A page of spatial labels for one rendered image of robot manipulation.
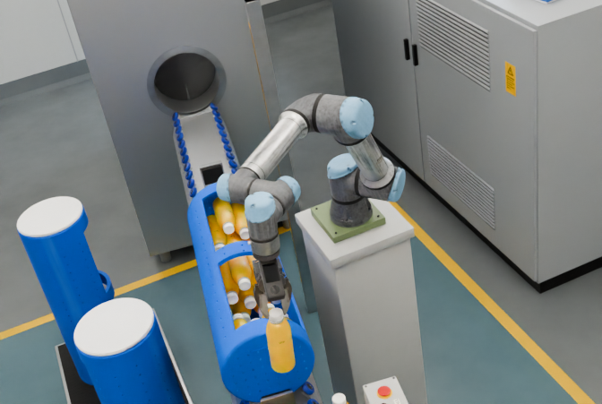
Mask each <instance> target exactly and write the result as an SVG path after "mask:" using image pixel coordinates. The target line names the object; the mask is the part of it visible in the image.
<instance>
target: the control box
mask: <svg viewBox="0 0 602 404"><path fill-rule="evenodd" d="M381 386H388V387H390V389H391V393H390V394H389V395H387V396H381V395H379V394H378V389H379V388H380V387H381ZM363 391H364V396H365V404H382V403H386V404H398V403H399V404H408V401H407V399H406V397H405V395H404V393H403V391H402V389H401V387H400V384H399V382H398V380H397V378H396V376H393V377H390V378H387V379H384V380H381V381H378V382H375V383H369V384H366V385H363ZM395 400H396V401H395ZM396 402H397V403H396Z"/></svg>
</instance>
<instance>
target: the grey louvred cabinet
mask: <svg viewBox="0 0 602 404"><path fill-rule="evenodd" d="M332 7H333V13H334V20H335V26H336V32H337V39H338V45H339V52H340V63H341V70H342V76H343V82H344V89H345V95H346V97H358V98H360V99H365V100H367V101H368V102H369V103H370V105H371V106H372V109H373V111H374V113H373V117H374V126H373V129H372V131H371V133H370V134H371V135H372V136H373V138H374V141H375V142H376V143H377V144H378V145H379V146H380V147H382V148H383V149H384V150H385V151H386V152H387V153H388V154H389V155H390V156H391V157H392V158H394V159H395V160H396V161H397V162H398V163H399V164H400V165H401V166H402V167H403V168H405V169H406V170H407V171H408V172H409V173H410V174H411V175H412V176H413V177H414V178H415V179H416V180H417V181H418V182H419V183H420V184H421V185H422V186H423V187H424V188H425V189H427V190H428V191H429V192H430V193H431V194H432V195H433V196H434V197H435V198H436V199H437V200H439V201H440V202H441V203H442V204H443V205H444V206H445V207H446V208H447V209H448V210H449V211H451V212H452V213H453V214H454V215H455V216H456V217H457V218H458V219H459V220H460V221H462V222H463V223H464V224H465V225H466V226H467V227H468V228H469V229H470V230H471V231H473V232H474V233H475V234H476V235H477V236H478V237H479V238H480V239H481V240H482V241H483V242H485V243H486V244H487V245H488V246H489V247H490V248H491V249H492V250H493V251H494V252H495V253H497V254H498V255H499V256H500V257H501V258H502V259H503V260H504V261H505V262H506V263H508V264H509V265H510V266H511V267H512V268H513V269H514V270H515V271H516V272H517V273H518V274H520V275H521V276H522V278H524V279H525V280H526V281H527V282H528V283H529V284H530V285H531V286H532V287H533V288H534V289H535V290H536V291H537V292H538V293H539V294H541V293H544V292H546V291H548V290H549V289H552V288H555V287H558V286H560V285H562V284H564V283H566V282H568V281H571V280H573V279H576V278H578V277H580V276H582V275H585V274H587V273H589V272H592V271H594V270H596V269H599V268H601V267H602V0H556V1H553V2H552V3H549V4H544V3H541V2H539V1H536V0H332Z"/></svg>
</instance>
